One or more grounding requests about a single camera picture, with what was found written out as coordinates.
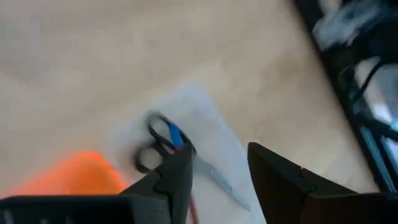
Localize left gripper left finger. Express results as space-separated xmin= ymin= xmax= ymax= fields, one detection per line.
xmin=0 ymin=143 xmax=194 ymax=224

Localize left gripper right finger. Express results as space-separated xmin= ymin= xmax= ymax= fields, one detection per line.
xmin=248 ymin=142 xmax=398 ymax=224

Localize orange translucent box lid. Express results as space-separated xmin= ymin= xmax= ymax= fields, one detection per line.
xmin=7 ymin=150 xmax=127 ymax=197

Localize black handled scissors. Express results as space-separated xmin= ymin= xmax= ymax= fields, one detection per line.
xmin=134 ymin=111 xmax=252 ymax=213

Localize clear plastic supply box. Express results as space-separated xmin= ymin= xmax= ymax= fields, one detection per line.
xmin=113 ymin=82 xmax=268 ymax=224

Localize black table edge rail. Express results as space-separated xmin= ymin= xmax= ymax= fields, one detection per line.
xmin=294 ymin=0 xmax=398 ymax=194

